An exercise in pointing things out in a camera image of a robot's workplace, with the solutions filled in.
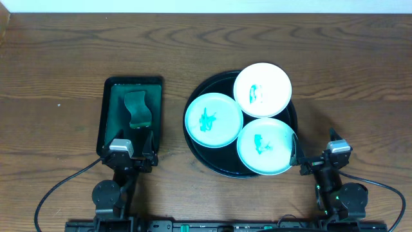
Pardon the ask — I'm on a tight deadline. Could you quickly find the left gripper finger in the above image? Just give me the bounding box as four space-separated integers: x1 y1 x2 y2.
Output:
142 130 155 158
111 129 124 145

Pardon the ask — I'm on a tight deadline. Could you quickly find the green scrubbing sponge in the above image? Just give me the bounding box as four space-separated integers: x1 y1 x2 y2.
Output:
124 91 152 129

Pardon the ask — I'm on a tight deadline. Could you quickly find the mint plate front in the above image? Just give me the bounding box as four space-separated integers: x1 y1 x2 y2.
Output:
236 118 295 175

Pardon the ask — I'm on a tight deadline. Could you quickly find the mint plate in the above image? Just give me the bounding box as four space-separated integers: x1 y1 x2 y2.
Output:
236 118 295 175
184 93 243 148

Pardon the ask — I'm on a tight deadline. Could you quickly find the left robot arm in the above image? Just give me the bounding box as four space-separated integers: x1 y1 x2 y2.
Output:
92 130 158 231

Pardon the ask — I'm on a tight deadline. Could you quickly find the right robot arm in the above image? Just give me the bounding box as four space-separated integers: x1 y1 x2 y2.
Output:
290 128 368 230

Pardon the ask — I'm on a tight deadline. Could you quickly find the black rectangular water tray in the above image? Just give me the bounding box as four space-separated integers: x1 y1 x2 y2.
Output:
96 76 164 156

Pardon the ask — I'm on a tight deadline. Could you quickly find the black round tray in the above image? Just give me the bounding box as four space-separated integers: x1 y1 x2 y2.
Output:
183 70 297 179

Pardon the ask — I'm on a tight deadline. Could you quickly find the white plate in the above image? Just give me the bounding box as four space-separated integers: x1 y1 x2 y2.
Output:
233 63 292 118

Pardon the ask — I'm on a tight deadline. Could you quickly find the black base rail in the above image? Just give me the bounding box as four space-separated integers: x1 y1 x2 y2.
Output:
64 219 388 232

